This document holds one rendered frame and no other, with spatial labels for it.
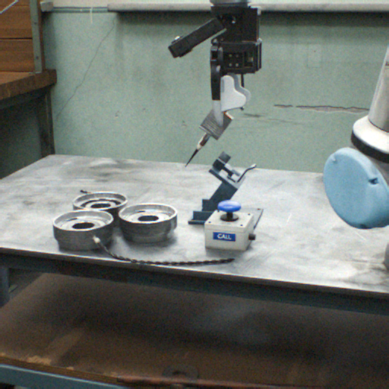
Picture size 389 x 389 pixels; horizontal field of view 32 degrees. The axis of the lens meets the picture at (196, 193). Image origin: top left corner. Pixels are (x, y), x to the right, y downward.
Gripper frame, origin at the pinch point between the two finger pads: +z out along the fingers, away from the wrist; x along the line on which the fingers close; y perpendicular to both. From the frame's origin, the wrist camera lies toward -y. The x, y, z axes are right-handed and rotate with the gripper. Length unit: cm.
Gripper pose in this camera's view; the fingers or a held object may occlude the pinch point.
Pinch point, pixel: (219, 117)
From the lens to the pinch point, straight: 124.8
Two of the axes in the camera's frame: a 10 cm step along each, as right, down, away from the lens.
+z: 0.1, 9.5, 3.1
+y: 9.7, 0.6, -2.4
